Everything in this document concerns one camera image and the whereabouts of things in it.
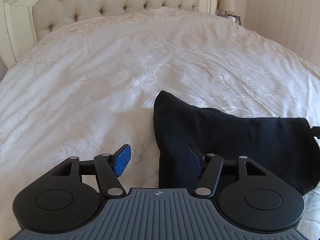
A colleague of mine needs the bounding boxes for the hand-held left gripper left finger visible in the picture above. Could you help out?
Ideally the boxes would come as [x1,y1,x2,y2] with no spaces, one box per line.
[51,144,132,197]

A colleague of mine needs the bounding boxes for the black pants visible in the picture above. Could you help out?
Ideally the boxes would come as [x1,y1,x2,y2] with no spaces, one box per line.
[152,90,320,197]

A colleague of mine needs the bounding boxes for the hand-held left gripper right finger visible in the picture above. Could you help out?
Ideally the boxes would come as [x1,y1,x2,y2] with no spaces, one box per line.
[187,144,267,198]

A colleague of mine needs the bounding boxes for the white embroidered bedspread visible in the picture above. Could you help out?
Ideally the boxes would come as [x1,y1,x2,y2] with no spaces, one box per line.
[0,7,320,240]

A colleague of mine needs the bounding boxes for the beige table lamp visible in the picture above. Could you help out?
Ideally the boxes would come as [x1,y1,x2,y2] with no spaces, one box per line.
[218,0,237,15]

